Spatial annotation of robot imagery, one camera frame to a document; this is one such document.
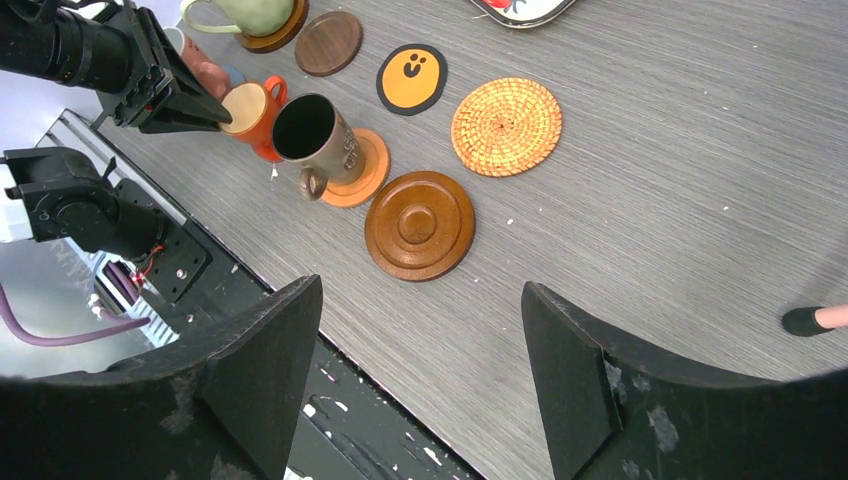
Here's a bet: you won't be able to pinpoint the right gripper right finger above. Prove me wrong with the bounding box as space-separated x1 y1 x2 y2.
521 282 847 479

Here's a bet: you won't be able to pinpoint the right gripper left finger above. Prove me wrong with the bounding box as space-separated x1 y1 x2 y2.
1 275 323 479

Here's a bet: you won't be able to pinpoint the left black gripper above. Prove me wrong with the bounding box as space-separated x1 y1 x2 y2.
1 1 232 134

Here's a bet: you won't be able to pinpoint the small pink white cup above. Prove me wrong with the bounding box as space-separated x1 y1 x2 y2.
164 27 231 100

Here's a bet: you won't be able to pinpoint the blue round coaster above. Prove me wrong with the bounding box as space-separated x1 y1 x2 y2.
221 65 246 88

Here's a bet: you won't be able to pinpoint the small orange cup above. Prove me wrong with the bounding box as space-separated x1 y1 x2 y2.
219 75 288 163

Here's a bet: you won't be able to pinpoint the light green cup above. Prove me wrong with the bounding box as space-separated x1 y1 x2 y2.
180 0 295 37

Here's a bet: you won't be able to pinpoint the dark maroon cup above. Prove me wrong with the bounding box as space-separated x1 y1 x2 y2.
271 93 365 201

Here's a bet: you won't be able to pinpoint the brown ridged wooden coaster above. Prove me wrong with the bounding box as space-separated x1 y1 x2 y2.
234 0 309 54

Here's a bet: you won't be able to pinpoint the dark walnut round coaster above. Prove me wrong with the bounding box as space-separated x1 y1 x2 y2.
294 11 364 77

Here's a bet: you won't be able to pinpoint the light orange round coaster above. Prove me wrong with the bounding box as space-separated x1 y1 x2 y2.
321 128 391 208

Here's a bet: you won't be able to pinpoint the orange black smiley coaster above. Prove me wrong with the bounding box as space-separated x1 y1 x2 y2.
375 43 448 116

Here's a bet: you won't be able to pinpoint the dark brown ridged coaster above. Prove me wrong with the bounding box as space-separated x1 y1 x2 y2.
364 171 476 282

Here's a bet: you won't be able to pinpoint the woven rattan coaster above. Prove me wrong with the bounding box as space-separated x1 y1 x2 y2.
450 77 564 177

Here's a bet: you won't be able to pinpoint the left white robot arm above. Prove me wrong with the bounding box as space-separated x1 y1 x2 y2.
1 1 230 259

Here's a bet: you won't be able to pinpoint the pink tripod legs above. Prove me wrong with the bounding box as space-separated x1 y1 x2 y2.
781 305 847 337

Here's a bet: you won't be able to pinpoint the cream serving tray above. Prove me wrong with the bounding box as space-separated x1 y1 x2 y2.
470 0 576 29

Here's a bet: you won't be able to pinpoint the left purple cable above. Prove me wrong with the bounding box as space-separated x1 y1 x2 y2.
0 261 152 349

